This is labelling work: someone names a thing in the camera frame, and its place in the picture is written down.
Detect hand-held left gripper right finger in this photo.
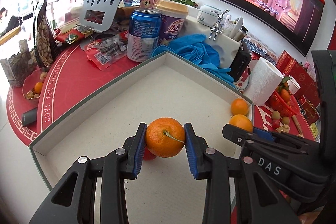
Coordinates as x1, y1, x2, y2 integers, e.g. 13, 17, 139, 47
184, 123, 301, 224

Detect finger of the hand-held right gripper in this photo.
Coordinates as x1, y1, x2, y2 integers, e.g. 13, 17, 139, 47
252, 127, 319, 154
222, 124, 319, 162

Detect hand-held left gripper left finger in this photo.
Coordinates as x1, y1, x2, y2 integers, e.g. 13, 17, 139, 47
28, 123, 148, 224

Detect orange with stem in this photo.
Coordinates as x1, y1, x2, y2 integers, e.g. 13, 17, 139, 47
145, 117, 186, 158

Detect white cardboard box tray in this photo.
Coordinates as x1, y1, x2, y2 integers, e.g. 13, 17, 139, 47
29, 50, 255, 224

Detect wooden stick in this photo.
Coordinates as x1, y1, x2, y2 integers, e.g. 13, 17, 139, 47
292, 116, 303, 136

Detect red plastic basket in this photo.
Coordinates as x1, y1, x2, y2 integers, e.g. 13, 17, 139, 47
268, 90, 300, 117

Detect tangerines with leaves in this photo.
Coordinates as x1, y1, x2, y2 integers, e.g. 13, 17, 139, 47
278, 76, 292, 104

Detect white paper towel roll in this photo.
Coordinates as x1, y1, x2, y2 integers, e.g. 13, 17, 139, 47
243, 57, 284, 107

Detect red gift box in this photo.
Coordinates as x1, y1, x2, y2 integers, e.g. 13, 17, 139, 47
293, 63, 322, 106
276, 50, 298, 75

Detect black power bank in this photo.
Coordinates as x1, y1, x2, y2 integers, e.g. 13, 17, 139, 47
230, 40, 253, 82

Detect blue disposable gloves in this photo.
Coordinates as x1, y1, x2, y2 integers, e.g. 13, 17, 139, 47
152, 34, 237, 83

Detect blue checked cloth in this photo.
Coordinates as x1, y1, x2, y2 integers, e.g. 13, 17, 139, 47
247, 32, 276, 62

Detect black capped bottle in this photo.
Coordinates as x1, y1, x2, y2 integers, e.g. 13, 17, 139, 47
236, 27, 248, 42

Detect red round table mat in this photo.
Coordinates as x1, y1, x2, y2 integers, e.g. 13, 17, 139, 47
6, 40, 317, 147

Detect silver rabbit figurine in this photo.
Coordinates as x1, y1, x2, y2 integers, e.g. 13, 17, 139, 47
209, 9, 228, 41

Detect clear red snack packet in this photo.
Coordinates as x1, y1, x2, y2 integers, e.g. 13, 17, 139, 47
85, 39, 129, 71

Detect white bottle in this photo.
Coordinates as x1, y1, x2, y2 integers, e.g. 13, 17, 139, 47
231, 17, 244, 33

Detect black phone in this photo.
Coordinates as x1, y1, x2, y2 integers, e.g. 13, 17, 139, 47
21, 107, 38, 128

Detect white ceramic lidded jar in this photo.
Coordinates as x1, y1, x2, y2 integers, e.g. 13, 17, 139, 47
197, 4, 216, 23

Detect purple cup with yellow lid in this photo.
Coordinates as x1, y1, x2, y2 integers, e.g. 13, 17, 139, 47
153, 0, 189, 54

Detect blue drink can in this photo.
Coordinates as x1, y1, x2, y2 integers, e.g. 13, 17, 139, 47
127, 7, 162, 63

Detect glass fruit dish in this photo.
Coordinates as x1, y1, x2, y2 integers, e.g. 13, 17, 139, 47
22, 69, 49, 101

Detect red and green snack packet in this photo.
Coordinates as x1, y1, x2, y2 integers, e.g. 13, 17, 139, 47
55, 30, 92, 45

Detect green leafy plant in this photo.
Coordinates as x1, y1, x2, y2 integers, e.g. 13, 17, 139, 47
167, 0, 198, 7

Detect brown paper bag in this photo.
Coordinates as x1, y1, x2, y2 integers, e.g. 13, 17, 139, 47
115, 6, 137, 25

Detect sunflower seed bag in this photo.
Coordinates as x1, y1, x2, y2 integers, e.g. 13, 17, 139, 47
0, 40, 37, 88

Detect pistachio bag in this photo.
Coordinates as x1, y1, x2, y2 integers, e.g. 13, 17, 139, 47
31, 0, 62, 68

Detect grey slotted metal plate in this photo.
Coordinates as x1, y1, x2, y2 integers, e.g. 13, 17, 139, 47
79, 0, 128, 33

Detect wooden board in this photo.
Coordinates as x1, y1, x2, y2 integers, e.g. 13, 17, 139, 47
0, 27, 22, 46

